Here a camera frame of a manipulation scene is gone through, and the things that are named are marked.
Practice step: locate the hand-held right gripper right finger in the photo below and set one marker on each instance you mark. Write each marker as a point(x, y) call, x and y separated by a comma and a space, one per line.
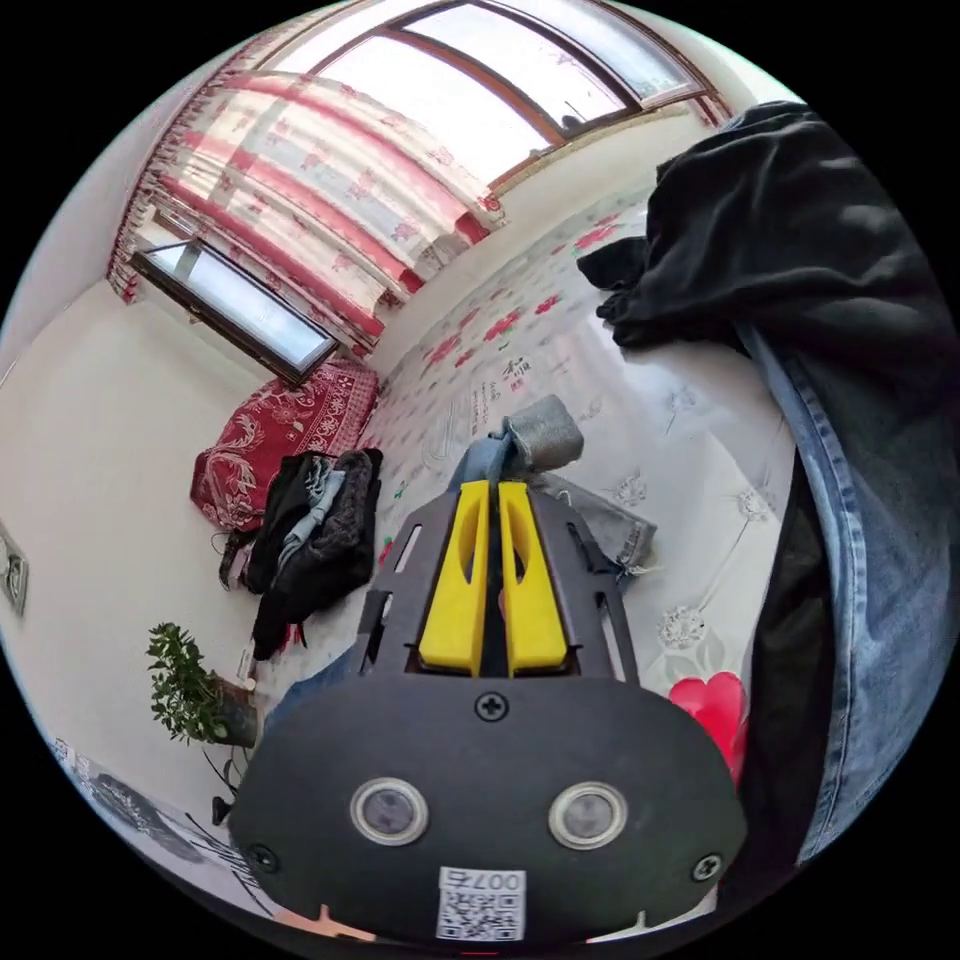
point(534, 607)

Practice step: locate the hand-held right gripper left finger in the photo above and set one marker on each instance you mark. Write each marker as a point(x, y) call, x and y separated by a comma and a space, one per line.
point(452, 600)

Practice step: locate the person's right hand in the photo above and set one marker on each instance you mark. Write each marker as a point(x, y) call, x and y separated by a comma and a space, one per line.
point(322, 922)

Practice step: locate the green potted plant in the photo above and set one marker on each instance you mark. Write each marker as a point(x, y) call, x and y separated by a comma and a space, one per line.
point(184, 690)

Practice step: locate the dark framed glass pane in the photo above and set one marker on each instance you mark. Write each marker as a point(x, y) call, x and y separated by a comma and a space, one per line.
point(240, 307)

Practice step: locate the window with brown frame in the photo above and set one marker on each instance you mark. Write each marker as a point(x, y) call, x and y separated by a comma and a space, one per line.
point(465, 82)

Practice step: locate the red and white floral curtain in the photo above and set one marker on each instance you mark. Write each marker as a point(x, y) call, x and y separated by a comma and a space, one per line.
point(300, 165)

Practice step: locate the light blue jeans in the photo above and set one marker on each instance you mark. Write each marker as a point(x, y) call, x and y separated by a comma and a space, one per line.
point(547, 439)

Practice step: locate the pile of clothes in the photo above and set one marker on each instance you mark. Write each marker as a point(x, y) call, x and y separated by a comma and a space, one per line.
point(322, 540)

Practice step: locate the red patterned folded blanket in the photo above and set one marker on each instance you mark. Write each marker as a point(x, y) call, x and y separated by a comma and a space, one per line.
point(262, 435)

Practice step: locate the wall socket plate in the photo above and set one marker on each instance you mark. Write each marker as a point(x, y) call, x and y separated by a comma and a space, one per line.
point(11, 574)

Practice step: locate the bed with floral printed sheet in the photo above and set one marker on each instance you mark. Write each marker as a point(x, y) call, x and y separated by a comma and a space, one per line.
point(675, 420)

